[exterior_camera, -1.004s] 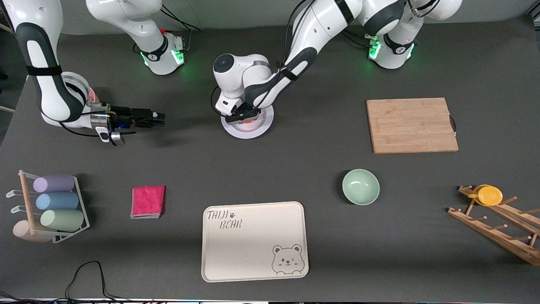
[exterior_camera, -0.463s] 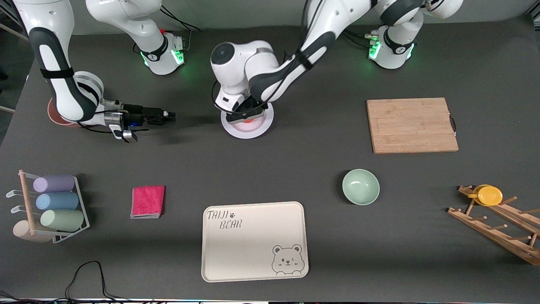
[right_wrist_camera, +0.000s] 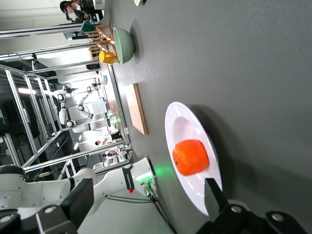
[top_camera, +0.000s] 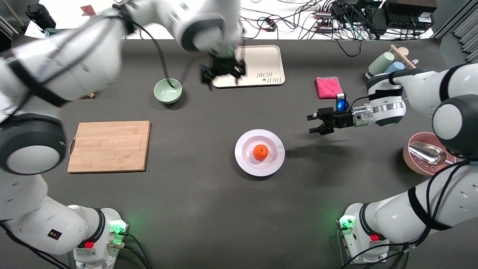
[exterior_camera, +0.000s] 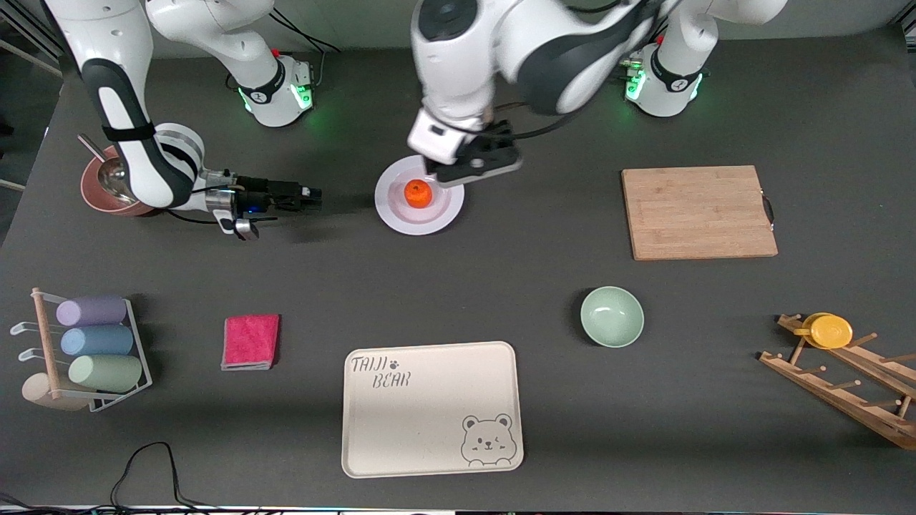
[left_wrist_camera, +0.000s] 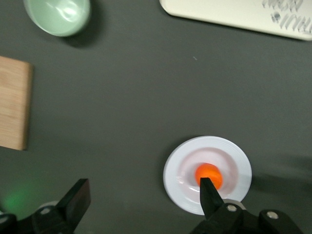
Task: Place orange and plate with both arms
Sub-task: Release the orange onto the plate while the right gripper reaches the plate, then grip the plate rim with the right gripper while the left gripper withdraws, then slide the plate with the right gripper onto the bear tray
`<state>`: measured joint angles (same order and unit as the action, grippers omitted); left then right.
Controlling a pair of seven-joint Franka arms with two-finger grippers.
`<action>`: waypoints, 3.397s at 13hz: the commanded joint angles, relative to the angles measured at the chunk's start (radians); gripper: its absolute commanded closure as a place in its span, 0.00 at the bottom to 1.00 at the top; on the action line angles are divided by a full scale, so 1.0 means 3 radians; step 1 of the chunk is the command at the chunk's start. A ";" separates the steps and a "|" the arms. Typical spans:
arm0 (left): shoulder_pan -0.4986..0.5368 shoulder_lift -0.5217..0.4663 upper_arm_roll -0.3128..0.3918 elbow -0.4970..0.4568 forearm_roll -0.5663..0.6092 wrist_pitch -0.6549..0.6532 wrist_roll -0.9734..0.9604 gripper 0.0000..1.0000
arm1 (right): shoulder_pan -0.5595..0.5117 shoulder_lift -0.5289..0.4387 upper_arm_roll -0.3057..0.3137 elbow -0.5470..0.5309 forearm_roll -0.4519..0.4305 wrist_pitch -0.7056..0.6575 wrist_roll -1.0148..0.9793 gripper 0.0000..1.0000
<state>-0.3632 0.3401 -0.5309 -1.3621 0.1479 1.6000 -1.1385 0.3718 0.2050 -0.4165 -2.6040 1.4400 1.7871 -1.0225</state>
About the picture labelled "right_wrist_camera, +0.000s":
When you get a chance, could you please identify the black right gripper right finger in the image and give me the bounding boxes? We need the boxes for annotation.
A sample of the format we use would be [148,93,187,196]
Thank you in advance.
[197,177,253,234]

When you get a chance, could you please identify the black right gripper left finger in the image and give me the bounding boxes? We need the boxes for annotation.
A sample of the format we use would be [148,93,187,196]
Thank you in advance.
[36,177,95,234]

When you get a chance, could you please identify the orange fruit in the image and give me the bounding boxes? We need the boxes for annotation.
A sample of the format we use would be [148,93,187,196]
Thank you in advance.
[172,139,210,176]

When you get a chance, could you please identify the white round plate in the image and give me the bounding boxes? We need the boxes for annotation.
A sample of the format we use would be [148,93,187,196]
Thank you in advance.
[164,101,223,217]

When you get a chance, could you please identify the background white robot arms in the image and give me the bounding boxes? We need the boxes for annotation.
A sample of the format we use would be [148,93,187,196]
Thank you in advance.
[57,85,109,134]

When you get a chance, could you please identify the bamboo cutting board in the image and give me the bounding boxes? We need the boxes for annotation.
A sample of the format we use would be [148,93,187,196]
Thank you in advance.
[125,83,149,136]

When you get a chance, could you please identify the yellow cup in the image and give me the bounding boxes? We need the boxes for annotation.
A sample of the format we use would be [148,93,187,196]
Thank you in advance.
[98,50,119,65]

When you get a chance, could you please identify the mint green bowl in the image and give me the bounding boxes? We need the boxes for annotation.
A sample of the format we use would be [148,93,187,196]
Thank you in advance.
[113,27,136,65]

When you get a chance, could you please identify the wooden cup drying rack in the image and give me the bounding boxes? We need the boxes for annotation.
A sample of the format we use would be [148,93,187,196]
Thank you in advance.
[84,24,117,61]

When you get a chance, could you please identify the dark green cup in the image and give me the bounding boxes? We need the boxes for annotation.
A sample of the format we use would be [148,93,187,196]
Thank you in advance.
[81,19,96,33]

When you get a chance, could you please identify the person with black hair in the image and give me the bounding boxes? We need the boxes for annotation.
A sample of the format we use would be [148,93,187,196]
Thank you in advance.
[59,0,104,24]

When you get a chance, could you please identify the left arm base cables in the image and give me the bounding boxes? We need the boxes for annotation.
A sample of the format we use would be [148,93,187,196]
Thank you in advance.
[107,186,177,234]

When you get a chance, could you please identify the aluminium frame structure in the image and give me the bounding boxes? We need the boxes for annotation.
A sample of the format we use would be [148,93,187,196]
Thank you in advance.
[0,24,134,176]

